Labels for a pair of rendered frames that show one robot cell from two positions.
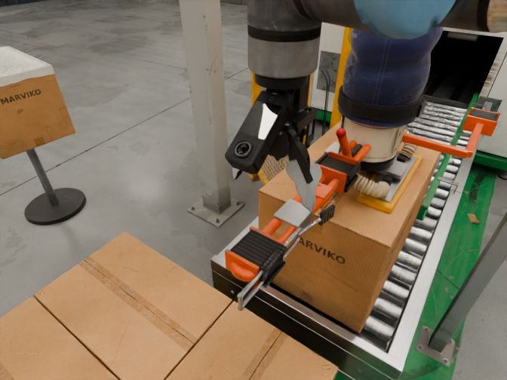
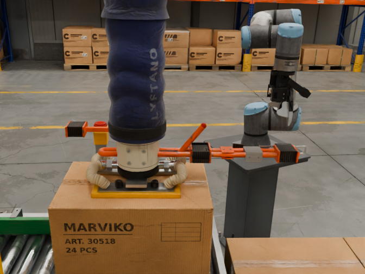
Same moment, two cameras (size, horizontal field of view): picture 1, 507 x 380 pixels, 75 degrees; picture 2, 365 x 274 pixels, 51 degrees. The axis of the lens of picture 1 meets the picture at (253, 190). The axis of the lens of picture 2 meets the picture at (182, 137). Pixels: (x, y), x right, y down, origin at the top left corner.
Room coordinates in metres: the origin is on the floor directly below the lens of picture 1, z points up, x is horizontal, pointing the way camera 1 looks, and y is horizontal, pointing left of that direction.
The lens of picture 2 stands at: (1.65, 0.86, 1.69)
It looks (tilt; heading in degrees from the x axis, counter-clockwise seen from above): 21 degrees down; 231
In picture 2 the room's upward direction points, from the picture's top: 2 degrees clockwise
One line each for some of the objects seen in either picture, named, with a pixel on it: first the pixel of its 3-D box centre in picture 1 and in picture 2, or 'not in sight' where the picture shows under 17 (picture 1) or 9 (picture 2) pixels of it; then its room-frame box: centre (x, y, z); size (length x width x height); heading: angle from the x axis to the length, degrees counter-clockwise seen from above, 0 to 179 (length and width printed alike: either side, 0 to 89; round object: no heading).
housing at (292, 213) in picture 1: (293, 219); (252, 154); (0.53, -0.09, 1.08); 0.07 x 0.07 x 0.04; 54
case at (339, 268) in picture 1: (348, 212); (136, 223); (0.92, -0.35, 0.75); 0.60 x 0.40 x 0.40; 144
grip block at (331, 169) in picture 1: (336, 172); (200, 152); (0.71, -0.21, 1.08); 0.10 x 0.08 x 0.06; 54
